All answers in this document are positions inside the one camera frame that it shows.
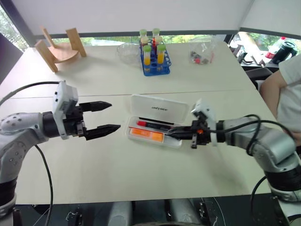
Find wooden curved stand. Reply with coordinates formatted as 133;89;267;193
34;25;87;73

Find clear glass bowl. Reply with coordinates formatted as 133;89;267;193
116;42;142;66

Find thin black marker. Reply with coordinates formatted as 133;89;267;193
138;116;175;125

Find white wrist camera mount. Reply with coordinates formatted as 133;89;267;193
52;80;79;140
190;98;219;147

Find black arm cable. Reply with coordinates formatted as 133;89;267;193
0;81;60;107
250;176;267;213
34;144;54;226
217;114;293;156

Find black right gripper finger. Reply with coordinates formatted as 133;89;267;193
171;126;193;134
167;131;193;141

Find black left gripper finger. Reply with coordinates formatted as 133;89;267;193
85;124;121;141
79;101;112;113

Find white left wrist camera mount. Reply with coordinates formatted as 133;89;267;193
52;80;79;140

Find green capped orange liquid tube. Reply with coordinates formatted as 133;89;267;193
156;43;166;65
143;45;152;66

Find white plastic pencil case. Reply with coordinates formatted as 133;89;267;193
124;94;190;150

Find person white shirt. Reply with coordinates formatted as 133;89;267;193
277;55;301;140

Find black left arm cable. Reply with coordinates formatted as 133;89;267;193
34;144;54;226
0;81;60;107

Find blue test tube rack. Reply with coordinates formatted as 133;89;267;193
140;43;172;77

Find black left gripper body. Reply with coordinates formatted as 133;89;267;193
63;103;87;140

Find black kettle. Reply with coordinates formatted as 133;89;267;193
272;41;298;65

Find red capped black marker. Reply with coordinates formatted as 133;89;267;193
136;120;175;129

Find clear plastic bag of parts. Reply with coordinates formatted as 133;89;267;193
188;38;217;66

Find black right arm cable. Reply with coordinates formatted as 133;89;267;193
250;176;267;213
217;114;293;156

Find red label soda bottle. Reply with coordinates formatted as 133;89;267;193
265;36;286;59

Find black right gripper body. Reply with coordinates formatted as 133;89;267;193
190;120;212;150

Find orange flat box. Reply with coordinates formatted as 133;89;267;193
129;128;165;143

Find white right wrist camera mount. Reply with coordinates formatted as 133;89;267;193
190;98;219;147

